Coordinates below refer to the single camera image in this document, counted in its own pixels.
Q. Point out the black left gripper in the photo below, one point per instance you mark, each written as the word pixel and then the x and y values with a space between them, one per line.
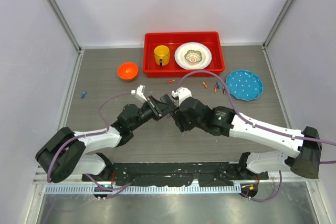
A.
pixel 158 108

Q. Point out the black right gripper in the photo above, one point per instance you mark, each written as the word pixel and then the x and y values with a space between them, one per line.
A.
pixel 180 122

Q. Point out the black remote control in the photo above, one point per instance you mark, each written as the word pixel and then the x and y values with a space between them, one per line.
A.
pixel 167 102

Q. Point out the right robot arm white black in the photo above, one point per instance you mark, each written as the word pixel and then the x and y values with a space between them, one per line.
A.
pixel 294 150

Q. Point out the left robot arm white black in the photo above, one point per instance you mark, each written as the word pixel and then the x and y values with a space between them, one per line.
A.
pixel 77 153

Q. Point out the orange plastic bowl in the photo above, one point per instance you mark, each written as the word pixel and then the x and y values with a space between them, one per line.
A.
pixel 128 71

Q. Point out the white paper plate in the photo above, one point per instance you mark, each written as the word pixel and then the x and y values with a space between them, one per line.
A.
pixel 181 51

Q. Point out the yellow mug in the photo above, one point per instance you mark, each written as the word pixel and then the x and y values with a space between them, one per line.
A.
pixel 162 55

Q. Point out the small patterned bowl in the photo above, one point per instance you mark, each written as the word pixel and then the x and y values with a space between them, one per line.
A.
pixel 193 56

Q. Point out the blue dotted plate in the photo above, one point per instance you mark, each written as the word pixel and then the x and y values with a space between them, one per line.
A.
pixel 244 85

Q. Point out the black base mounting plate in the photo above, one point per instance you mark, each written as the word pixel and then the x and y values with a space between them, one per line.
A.
pixel 177 174

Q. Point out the red plastic tray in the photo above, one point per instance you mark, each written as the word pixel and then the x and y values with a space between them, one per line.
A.
pixel 173 40

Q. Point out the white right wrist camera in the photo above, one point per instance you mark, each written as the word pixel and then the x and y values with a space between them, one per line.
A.
pixel 181 94

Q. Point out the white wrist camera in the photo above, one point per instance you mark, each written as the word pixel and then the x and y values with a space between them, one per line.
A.
pixel 139 93
pixel 181 94

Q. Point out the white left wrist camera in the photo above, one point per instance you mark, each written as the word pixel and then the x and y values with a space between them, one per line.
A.
pixel 139 93

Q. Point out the aluminium front rail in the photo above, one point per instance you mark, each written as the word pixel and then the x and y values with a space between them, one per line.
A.
pixel 75 184

